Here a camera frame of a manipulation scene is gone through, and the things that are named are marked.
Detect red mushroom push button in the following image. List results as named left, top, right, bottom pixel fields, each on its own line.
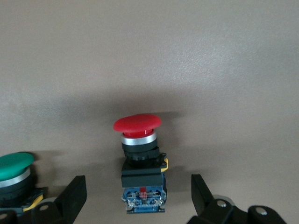
left=113, top=113, right=170, bottom=214

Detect green mushroom push button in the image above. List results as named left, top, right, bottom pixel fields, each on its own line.
left=0, top=152, right=49, bottom=213

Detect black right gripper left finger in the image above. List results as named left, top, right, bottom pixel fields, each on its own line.
left=0, top=175, right=87, bottom=224

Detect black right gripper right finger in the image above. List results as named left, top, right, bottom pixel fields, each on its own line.
left=187, top=174, right=287, bottom=224

